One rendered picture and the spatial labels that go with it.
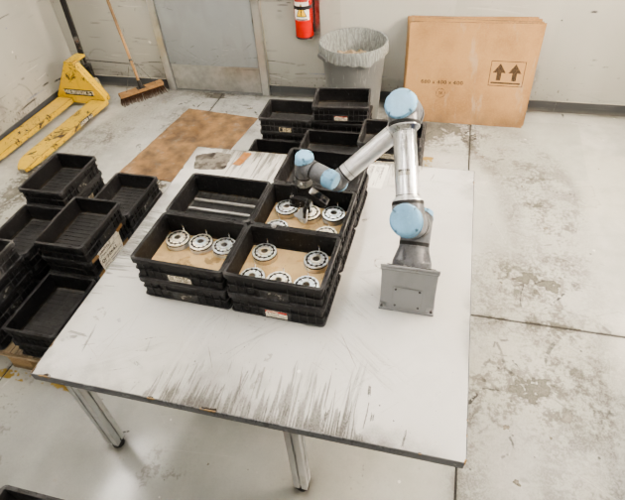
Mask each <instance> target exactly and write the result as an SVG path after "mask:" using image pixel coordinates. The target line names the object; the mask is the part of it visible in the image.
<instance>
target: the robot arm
mask: <svg viewBox="0 0 625 500"><path fill-rule="evenodd" d="M384 107H385V112H386V114H387V115H388V125H387V126H386V127H385V128H384V129H383V130H382V131H381V132H379V133H378V134H377V135H376V136H375V137H374V138H372V139H371V140H370V141H369V142H368V143H367V144H365V145H364V146H363V147H362V148H361V149H360V150H358V151H357V152H356V153H355V154H354V155H353V156H351V157H350V158H349V159H348V160H347V161H345V162H344V163H343V164H342V165H341V166H340V167H339V168H337V169H336V170H333V169H331V168H329V167H327V166H325V165H323V164H321V163H319V162H317V161H315V160H314V157H313V153H312V152H311V151H309V150H300V151H298V152H297V153H296V155H295V178H294V179H293V181H292V183H291V187H292V193H291V196H290V206H292V207H295V208H299V207H300V210H299V212H295V213H294V216H295V217H297V218H299V219H301V220H302V221H303V222H304V223H306V222H307V221H308V213H311V208H312V200H313V201H314V202H315V203H317V204H318V205H320V206H321V207H323V208H325V207H326V206H327V205H328V202H329V198H328V197H327V196H325V195H324V194H322V193H321V192H319V191H318V190H316V189H315V188H313V181H314V182H315V183H317V184H319V185H321V186H323V187H324V188H328V189H331V190H333V191H344V190H345V189H346V188H347V186H348V183H349V182H350V181H351V180H353V179H354V178H355V177H356V176H357V175H359V174H360V173H361V172H362V171H364V170H365V169H366V168H367V167H368V166H370V165H371V164H372V163H373V162H374V161H376V160H377V159H378V158H379V157H380V156H382V155H383V154H384V153H385V152H386V151H388V150H389V149H390V148H391V147H392V146H394V168H395V191H396V197H395V199H394V200H393V201H392V211H391V214H390V217H389V222H390V226H391V228H392V230H393V231H394V232H395V233H396V234H397V235H398V236H400V243H399V247H398V249H397V251H396V254H395V256H394V258H393V261H392V264H396V265H403V266H404V265H405V266H411V267H418V268H428V269H431V268H432V260H431V255H430V243H431V235H432V228H433V221H434V212H433V211H432V210H431V209H429V208H426V207H425V202H424V200H423V199H422V198H421V197H420V188H419V167H418V145H417V131H418V130H419V129H420V127H421V124H422V122H423V120H424V116H425V110H424V107H423V105H422V104H421V102H420V101H419V99H418V97H417V95H416V94H415V93H414V92H413V91H412V90H410V89H408V88H398V89H396V90H394V91H392V92H391V93H390V94H389V95H388V96H387V98H386V100H385V105H384Z"/></svg>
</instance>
